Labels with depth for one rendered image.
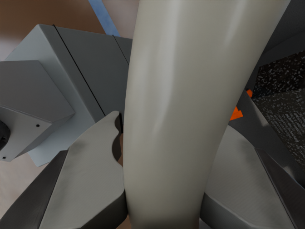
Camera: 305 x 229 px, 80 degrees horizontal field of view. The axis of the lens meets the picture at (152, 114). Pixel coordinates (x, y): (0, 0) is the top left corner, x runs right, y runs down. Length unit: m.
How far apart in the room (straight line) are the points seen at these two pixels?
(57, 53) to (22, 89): 0.15
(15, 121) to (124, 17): 1.10
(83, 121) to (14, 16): 1.70
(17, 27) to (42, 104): 1.65
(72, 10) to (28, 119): 1.29
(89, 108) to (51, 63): 0.18
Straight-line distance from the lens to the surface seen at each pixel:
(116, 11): 1.53
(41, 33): 0.69
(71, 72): 0.65
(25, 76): 0.65
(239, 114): 1.35
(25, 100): 0.60
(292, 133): 0.76
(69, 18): 1.77
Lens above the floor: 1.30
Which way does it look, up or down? 63 degrees down
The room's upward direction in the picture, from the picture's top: 131 degrees counter-clockwise
